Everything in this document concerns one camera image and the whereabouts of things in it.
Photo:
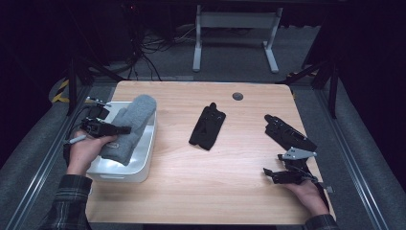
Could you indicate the person's left hand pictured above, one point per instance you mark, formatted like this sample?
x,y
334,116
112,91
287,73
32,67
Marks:
x,y
83,153

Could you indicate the yellow black striped tape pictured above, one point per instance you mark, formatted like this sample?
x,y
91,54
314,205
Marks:
x,y
60,94

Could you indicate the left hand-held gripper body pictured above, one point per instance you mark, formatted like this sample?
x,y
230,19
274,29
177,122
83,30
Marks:
x,y
97,127

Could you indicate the grey knitted glove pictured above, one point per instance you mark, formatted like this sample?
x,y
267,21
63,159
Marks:
x,y
140,111

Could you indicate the grey metal floor rail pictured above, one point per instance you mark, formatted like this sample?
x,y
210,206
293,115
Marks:
x,y
41,172
354,166

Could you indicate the black metal stand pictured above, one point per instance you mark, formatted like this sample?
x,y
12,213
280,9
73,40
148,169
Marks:
x,y
333,92
72,86

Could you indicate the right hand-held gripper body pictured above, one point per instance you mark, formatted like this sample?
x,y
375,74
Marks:
x,y
298,166

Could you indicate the person's right hand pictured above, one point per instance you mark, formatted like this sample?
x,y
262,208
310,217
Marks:
x,y
308,195

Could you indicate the black glove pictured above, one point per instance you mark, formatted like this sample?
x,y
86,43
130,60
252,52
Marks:
x,y
207,127
287,134

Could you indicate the grey round table grommet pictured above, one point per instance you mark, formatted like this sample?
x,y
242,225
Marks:
x,y
237,96

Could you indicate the white plastic bin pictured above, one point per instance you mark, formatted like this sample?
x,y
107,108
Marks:
x,y
142,159

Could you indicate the white metal desk frame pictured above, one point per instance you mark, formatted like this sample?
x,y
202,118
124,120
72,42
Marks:
x,y
236,20

